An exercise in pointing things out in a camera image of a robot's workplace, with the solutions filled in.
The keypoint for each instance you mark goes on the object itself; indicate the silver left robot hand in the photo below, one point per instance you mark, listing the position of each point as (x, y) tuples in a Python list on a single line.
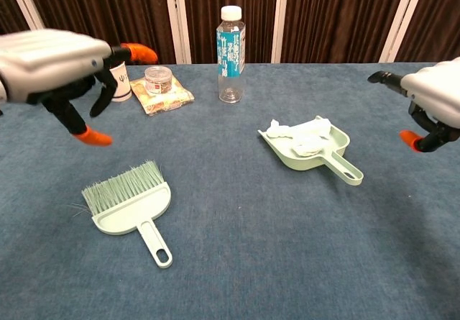
[(46, 64)]

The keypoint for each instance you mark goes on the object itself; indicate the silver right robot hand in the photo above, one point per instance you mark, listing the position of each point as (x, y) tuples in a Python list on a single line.
[(438, 90)]

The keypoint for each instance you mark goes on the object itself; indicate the white tissue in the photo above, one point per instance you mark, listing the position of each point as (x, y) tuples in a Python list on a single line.
[(309, 129)]

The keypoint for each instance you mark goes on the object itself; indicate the mint green dustpan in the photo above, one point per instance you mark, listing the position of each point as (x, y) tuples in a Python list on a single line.
[(309, 162)]

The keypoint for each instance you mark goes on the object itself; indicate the mint green hand broom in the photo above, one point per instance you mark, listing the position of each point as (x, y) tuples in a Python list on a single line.
[(133, 208)]

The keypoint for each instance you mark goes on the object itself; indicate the brown pleated curtain panel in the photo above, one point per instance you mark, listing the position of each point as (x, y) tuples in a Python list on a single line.
[(7, 11), (108, 11), (205, 18), (438, 18), (341, 18)]

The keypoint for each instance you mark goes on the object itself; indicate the white paper cup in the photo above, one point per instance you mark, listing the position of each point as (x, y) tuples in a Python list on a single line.
[(122, 82)]

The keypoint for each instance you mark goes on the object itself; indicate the clear round plastic jar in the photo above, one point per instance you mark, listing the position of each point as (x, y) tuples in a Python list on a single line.
[(158, 81)]

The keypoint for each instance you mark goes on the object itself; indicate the yellow snack packet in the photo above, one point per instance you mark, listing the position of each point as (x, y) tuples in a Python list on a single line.
[(165, 104)]

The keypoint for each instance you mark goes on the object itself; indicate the clear bottle with blue label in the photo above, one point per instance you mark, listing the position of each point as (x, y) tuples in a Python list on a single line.
[(230, 57)]

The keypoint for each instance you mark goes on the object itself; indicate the blue felt table cover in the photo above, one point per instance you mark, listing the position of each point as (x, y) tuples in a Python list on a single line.
[(251, 262)]

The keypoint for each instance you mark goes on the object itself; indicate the white partition frame post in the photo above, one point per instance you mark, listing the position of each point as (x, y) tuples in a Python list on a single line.
[(402, 18), (175, 18), (279, 18), (23, 0)]

